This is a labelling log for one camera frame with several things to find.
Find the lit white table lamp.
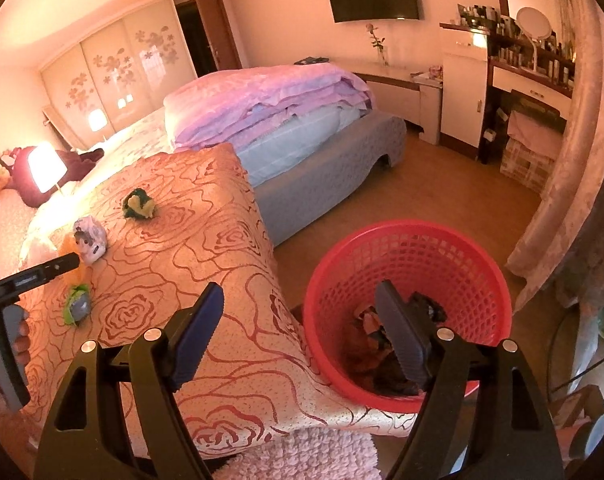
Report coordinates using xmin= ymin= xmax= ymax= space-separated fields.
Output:
xmin=27 ymin=142 xmax=67 ymax=193

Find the black plastic bag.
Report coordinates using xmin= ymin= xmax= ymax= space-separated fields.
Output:
xmin=340 ymin=280 xmax=447 ymax=398

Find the white tall cabinet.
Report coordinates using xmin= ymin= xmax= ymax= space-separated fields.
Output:
xmin=439 ymin=24 xmax=488 ymax=159

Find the red plastic waste basket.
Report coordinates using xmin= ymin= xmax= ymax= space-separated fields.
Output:
xmin=302 ymin=220 xmax=512 ymax=414

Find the green yellow wrapper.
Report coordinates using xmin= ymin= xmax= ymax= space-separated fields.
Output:
xmin=122 ymin=188 xmax=157 ymax=220

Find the grey bed base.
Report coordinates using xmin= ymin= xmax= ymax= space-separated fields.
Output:
xmin=255 ymin=110 xmax=407 ymax=246

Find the round white vanity mirror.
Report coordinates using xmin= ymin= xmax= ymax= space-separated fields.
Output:
xmin=516 ymin=6 xmax=552 ymax=73

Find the green grey snack wrapper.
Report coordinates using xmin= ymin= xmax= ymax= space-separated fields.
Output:
xmin=62 ymin=284 xmax=91 ymax=325

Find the brown wooden door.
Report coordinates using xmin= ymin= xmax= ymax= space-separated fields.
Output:
xmin=195 ymin=0 xmax=242 ymax=70

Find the sliding floral wardrobe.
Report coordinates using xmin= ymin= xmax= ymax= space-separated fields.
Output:
xmin=40 ymin=0 xmax=197 ymax=150

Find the folded pink purple quilt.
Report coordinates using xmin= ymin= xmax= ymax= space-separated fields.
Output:
xmin=164 ymin=63 xmax=375 ymax=151

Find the rose in vase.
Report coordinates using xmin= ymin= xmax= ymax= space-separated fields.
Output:
xmin=365 ymin=23 xmax=389 ymax=66

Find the floral window curtain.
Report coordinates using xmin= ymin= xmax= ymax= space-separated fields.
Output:
xmin=506 ymin=0 xmax=604 ymax=309

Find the rose pattern bed cover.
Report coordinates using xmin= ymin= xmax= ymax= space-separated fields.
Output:
xmin=22 ymin=144 xmax=415 ymax=458

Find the white printed wrapper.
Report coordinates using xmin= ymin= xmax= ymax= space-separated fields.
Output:
xmin=73 ymin=216 xmax=108 ymax=266

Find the white low cabinet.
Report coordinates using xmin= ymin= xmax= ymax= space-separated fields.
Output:
xmin=332 ymin=58 xmax=443 ymax=145

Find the dressing table with cosmetics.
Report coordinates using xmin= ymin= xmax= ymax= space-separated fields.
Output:
xmin=438 ymin=1 xmax=579 ymax=196

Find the dark maroon plush toy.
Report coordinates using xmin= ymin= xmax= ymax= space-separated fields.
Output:
xmin=6 ymin=143 xmax=104 ymax=208

